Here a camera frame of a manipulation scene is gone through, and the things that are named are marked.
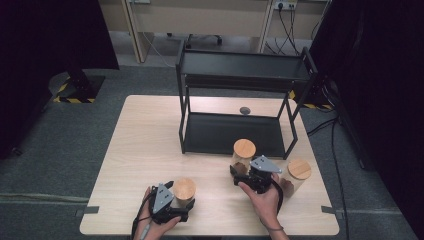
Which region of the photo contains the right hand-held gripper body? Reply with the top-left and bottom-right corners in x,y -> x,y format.
233,154 -> 283,195

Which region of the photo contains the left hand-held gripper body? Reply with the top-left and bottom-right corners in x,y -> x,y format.
150,183 -> 191,225

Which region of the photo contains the white-sealed glass jar bamboo lid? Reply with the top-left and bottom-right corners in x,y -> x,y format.
169,177 -> 198,210

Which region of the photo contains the yellow-sealed glass jar bamboo lid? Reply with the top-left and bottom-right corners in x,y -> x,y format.
231,138 -> 258,177

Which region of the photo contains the glass jar wide-plank wooden lid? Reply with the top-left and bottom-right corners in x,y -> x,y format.
279,158 -> 313,200

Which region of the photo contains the person's left hand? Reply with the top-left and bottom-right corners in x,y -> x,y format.
132,186 -> 183,240

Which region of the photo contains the person's right hand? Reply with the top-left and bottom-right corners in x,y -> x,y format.
238,180 -> 284,231

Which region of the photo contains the grey tape strip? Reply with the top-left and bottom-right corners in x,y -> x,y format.
320,205 -> 345,220
75,205 -> 101,218

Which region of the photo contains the yellow black striped tape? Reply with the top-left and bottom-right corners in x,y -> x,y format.
288,89 -> 334,111

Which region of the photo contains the black stand base striped tape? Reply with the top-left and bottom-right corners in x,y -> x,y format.
53,69 -> 106,104

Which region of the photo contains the black curtain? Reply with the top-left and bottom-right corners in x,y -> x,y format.
308,0 -> 424,240
0,0 -> 120,160

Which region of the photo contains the white power strip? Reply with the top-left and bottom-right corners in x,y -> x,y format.
273,0 -> 298,10

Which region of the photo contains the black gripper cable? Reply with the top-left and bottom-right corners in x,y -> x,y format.
271,177 -> 285,215
130,194 -> 155,240

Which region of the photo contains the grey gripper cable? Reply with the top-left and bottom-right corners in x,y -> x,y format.
139,222 -> 153,240

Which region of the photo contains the black floor cable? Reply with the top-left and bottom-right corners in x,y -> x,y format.
306,109 -> 352,240

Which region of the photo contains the thin white cable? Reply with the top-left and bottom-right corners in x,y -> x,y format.
141,31 -> 177,69

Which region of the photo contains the black power cable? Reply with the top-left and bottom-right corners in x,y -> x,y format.
277,6 -> 301,56
264,8 -> 298,56

